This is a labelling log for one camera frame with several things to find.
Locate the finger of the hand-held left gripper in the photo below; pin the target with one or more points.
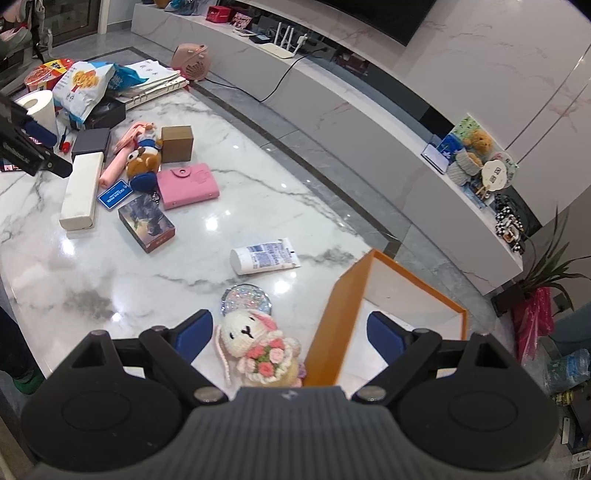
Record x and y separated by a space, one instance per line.
57 166
39 133

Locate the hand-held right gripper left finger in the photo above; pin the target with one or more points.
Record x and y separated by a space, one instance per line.
191 337

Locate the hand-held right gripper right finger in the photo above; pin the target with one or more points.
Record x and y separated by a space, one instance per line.
385 334

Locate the dark grey box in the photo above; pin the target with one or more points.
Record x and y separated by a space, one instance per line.
91 141

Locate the pink selfie stick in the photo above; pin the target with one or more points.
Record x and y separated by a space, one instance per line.
115 168

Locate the orange cardboard box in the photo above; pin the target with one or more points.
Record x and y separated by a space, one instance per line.
328 332

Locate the crochet bunny plush with flowers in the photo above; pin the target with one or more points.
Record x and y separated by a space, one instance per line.
249 332

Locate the glitter compact mirror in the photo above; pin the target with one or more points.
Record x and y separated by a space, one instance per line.
244 297

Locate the dark printed card box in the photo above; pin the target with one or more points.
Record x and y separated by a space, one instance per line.
145 221

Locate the white lotion tube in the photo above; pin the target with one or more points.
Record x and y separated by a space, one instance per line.
263 256

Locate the red marker pen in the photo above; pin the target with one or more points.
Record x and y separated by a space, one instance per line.
66 145

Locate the paper towel roll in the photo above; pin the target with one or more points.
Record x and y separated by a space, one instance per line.
44 110

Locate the long white case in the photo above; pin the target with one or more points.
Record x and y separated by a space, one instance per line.
81 194

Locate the red instant noodle bowl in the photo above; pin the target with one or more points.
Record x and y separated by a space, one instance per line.
44 76

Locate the white chips bag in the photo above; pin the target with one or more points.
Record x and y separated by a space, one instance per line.
83 90

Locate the blue label tag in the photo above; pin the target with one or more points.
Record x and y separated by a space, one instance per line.
113 196

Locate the black box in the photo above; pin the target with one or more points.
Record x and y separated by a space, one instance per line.
108 115

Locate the grey chair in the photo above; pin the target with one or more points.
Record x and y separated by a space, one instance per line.
16 39

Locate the blue snack bag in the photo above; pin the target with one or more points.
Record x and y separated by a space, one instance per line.
122 78

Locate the small brown cardboard box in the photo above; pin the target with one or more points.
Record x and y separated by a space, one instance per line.
177 145

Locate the potted long leaf plant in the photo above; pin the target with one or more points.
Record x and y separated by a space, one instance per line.
503 302

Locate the pink card wallet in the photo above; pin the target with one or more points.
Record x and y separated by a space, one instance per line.
187 187

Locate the pink plastic bag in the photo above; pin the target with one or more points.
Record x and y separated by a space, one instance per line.
531 323

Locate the black white checkered toy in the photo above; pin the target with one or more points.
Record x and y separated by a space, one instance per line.
510 226

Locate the pink fan heater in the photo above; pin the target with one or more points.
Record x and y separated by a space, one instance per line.
191 64

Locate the person's leg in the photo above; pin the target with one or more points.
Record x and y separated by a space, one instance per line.
14 350

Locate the orange vase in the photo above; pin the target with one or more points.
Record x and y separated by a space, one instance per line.
162 3

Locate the grey knitted basket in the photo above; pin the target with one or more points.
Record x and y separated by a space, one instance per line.
461 170

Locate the clear cover notebook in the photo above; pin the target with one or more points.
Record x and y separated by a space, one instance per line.
431 159

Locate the large water bottle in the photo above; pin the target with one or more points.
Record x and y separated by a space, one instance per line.
570 369

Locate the blue plastic bag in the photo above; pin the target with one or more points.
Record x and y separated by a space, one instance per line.
182 5

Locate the round white paper fan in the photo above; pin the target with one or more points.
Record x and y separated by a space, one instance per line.
494 174

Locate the blue printed box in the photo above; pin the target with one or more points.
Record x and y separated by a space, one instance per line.
445 150

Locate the red gift box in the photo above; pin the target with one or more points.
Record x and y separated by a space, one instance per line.
219 15

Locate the brown teddy bear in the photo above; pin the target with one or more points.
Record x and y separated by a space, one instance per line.
480 141

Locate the white marble tv stand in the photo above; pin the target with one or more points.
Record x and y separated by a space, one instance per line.
369 115

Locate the white phone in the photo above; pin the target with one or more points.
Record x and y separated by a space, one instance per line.
244 32

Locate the pink photo card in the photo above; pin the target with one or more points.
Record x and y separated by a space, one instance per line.
241 21

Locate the black flat device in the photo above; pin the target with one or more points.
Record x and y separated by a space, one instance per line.
258 38

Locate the white router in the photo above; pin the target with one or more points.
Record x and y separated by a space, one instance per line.
281 50

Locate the dark red box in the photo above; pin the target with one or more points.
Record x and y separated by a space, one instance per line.
355 62

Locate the grey power strip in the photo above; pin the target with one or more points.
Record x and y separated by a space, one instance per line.
318 46

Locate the black television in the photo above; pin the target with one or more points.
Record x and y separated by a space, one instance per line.
383 18

